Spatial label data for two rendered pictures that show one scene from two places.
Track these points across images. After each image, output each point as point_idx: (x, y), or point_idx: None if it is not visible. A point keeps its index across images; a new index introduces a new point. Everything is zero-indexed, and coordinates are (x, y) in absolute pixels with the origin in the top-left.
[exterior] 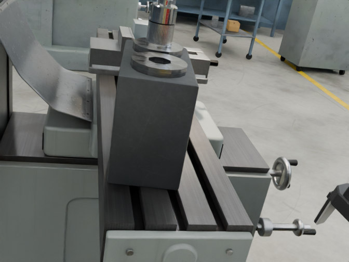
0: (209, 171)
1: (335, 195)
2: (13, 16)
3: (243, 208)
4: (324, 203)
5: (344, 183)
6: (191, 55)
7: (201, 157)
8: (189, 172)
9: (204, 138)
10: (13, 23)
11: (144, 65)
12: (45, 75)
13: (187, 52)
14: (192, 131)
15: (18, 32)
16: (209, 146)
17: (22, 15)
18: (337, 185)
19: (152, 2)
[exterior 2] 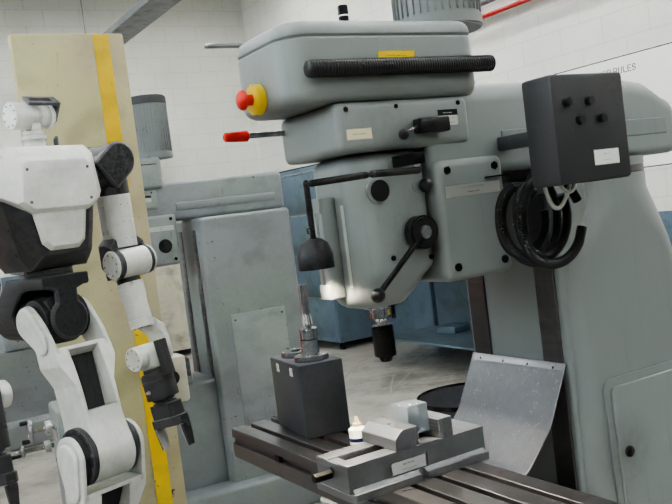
0: (265, 434)
1: (188, 414)
2: (522, 378)
3: (238, 430)
4: (191, 426)
5: (182, 413)
6: (344, 451)
7: (275, 437)
8: (277, 430)
9: (280, 445)
10: (511, 381)
11: (300, 347)
12: (484, 439)
13: (294, 365)
14: (293, 445)
15: (512, 393)
16: (273, 443)
17: (551, 391)
18: (186, 412)
19: (315, 326)
